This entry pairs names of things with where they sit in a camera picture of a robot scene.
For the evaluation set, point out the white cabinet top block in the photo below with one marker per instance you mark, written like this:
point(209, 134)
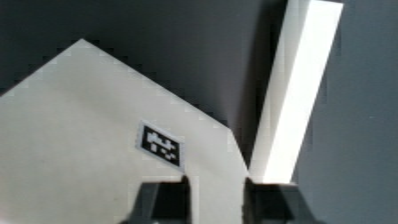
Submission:
point(102, 135)

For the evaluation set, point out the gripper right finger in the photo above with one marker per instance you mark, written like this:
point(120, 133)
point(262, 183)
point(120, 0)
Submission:
point(275, 204)

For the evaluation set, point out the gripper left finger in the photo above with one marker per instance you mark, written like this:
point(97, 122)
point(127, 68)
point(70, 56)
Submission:
point(163, 205)

